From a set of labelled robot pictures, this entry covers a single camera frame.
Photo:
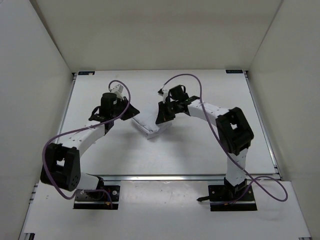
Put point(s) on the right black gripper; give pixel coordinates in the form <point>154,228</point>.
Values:
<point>162,116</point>

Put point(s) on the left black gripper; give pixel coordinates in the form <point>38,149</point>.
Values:
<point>132,111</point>

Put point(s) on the white skirt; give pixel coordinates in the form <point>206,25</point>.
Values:
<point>145,122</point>

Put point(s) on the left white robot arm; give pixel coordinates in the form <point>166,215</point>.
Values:
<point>62,165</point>

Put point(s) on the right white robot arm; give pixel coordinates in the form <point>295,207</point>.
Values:
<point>234,132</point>

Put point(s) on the left corner label sticker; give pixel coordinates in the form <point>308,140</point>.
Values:
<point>86,73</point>

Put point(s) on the corner label sticker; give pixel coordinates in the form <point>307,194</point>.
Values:
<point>86,73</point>
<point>233,71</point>

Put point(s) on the right corner label sticker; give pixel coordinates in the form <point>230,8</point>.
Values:
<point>233,71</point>

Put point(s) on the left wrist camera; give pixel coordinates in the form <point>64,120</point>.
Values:
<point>118,89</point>

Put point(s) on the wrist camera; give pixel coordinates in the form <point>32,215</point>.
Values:
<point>177,93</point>
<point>118,89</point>

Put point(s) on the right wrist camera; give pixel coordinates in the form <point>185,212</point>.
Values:
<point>177,93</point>

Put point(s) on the aluminium table frame rail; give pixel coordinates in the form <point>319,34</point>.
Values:
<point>187,150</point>

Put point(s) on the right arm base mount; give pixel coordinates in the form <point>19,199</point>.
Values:
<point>224,197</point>

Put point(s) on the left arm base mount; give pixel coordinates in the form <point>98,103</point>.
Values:
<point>107,199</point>

